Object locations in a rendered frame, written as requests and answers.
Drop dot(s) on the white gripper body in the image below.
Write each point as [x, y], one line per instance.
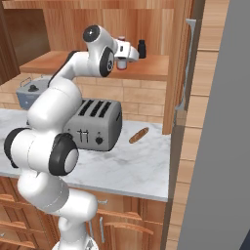
[133, 53]

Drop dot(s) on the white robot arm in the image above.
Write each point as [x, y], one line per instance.
[49, 110]

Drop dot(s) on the black shaker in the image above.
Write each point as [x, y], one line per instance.
[141, 50]

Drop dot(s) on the dark wooden cabinet door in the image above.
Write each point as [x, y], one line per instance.
[6, 49]

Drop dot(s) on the wooden base cabinet door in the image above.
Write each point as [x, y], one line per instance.
[130, 234]

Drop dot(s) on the grey four-slot toaster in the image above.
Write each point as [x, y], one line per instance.
[97, 125]

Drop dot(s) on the brown baguette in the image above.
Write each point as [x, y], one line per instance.
[139, 135]

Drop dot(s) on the grey pot lid, black knob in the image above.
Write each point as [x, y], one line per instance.
[32, 88]

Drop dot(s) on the grey pot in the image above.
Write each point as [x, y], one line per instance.
[24, 97]

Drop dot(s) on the grey fridge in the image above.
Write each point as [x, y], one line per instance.
[218, 146]

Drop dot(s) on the wooden drawer front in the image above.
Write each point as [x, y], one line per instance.
[143, 205]

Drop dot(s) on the wooden drawer stack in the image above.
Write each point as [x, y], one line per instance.
[13, 221]

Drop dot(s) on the open wooden wall cabinet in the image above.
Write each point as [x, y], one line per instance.
[146, 29]

